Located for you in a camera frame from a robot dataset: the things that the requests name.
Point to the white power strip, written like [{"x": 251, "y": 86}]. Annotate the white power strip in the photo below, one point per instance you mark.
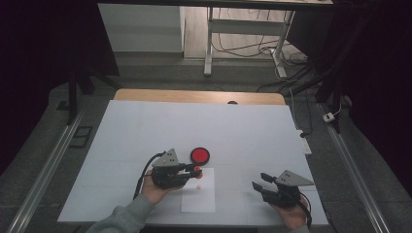
[{"x": 305, "y": 145}]

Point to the person's left hand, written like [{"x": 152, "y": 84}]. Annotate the person's left hand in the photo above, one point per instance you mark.
[{"x": 155, "y": 194}]

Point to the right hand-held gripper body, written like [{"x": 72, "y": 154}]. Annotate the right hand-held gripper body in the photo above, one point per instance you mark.
[{"x": 285, "y": 195}]

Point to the white desk frame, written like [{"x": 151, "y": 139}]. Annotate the white desk frame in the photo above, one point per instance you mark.
[{"x": 246, "y": 26}]

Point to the red round dish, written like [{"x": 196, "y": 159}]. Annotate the red round dish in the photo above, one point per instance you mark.
[{"x": 199, "y": 163}]

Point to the white cabinet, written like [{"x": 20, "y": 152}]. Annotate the white cabinet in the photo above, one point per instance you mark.
[{"x": 139, "y": 29}]

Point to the person's right hand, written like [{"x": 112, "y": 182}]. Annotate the person's right hand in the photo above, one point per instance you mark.
[{"x": 294, "y": 216}]

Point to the aluminium rail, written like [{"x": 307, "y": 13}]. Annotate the aluminium rail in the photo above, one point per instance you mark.
[
  {"x": 356, "y": 171},
  {"x": 48, "y": 168}
]

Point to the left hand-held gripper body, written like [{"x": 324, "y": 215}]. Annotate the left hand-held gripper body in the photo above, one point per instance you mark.
[{"x": 166, "y": 178}]

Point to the white paper sheet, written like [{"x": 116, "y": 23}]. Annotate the white paper sheet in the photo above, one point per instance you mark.
[{"x": 204, "y": 200}]

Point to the black metal stand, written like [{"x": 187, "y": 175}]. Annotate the black metal stand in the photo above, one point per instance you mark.
[
  {"x": 72, "y": 97},
  {"x": 336, "y": 97}
]

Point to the small white adapter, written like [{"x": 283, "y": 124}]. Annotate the small white adapter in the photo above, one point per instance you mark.
[{"x": 328, "y": 117}]

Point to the small orange stamp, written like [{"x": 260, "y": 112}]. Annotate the small orange stamp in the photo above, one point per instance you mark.
[{"x": 200, "y": 175}]

